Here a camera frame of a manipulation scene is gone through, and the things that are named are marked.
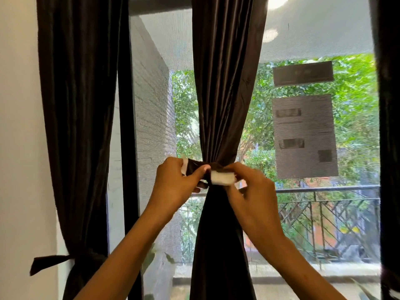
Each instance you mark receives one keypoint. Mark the person's left hand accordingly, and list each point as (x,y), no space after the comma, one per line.
(170,190)

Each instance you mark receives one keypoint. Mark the person's right hand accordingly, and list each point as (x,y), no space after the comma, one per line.
(257,209)

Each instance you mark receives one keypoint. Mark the dark brown curtain tie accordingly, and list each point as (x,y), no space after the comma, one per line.
(222,178)
(47,262)

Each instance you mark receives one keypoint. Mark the dark brown curtain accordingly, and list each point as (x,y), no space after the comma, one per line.
(81,90)
(389,153)
(222,74)

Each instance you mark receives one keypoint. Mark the person's left forearm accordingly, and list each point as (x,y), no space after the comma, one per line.
(122,262)

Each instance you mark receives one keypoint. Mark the paper notices on window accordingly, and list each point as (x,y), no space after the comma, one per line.
(304,165)

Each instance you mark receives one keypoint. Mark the large green plant leaves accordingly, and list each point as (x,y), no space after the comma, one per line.
(149,257)

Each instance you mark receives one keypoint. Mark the black metal balcony railing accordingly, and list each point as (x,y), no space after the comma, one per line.
(328,188)

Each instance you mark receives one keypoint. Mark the green trees outside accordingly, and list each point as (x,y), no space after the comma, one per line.
(353,106)

